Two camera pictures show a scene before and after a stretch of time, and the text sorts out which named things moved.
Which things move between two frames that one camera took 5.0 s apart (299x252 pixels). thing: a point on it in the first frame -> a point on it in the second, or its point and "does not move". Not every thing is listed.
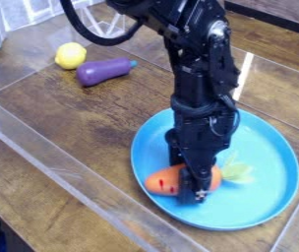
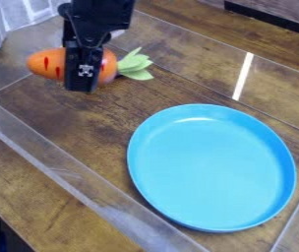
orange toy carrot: [163, 181] -> [47, 64]
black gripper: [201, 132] -> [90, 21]
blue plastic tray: [242, 205] does not move
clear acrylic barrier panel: [47, 204] does not move
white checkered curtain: [4, 16] does not move
